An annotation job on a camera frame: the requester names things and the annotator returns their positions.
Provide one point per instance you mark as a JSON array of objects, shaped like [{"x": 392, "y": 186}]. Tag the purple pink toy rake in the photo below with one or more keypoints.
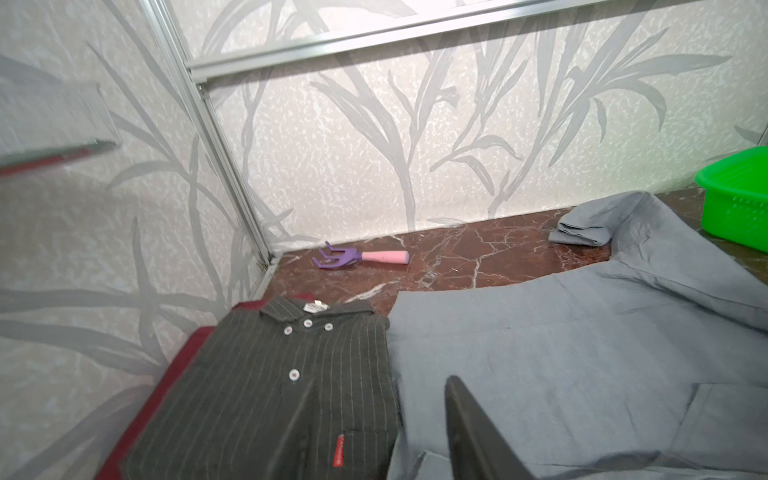
[{"x": 337, "y": 257}]

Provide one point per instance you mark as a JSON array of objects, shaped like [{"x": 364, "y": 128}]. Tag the grey long sleeve shirt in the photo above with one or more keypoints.
[{"x": 650, "y": 365}]

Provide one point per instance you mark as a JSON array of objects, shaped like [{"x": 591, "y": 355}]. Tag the dark striped folded shirt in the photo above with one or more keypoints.
[{"x": 354, "y": 415}]

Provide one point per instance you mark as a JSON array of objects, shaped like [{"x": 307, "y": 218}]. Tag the maroon folded shirt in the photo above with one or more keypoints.
[{"x": 150, "y": 402}]

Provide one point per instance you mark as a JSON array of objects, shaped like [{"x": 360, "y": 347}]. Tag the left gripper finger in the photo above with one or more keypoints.
[{"x": 477, "y": 449}]

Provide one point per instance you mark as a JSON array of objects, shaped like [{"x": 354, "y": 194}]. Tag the green plastic basket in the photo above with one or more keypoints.
[{"x": 735, "y": 202}]

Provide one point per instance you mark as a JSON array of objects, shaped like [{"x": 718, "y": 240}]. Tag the clear plastic wall bin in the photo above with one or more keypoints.
[{"x": 45, "y": 125}]

